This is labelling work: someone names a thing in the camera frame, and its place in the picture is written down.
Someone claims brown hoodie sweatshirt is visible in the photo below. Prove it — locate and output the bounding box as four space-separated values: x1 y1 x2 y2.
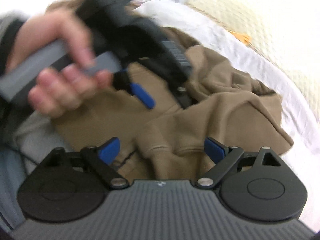
52 27 293 181

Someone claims grey sleeve forearm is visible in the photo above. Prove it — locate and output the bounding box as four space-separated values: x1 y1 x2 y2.
0 12 53 230

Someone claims white bed sheet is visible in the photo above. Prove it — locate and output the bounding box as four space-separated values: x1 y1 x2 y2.
134 0 319 152

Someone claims cream quilted mattress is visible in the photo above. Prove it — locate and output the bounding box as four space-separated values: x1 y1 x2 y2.
187 0 319 119

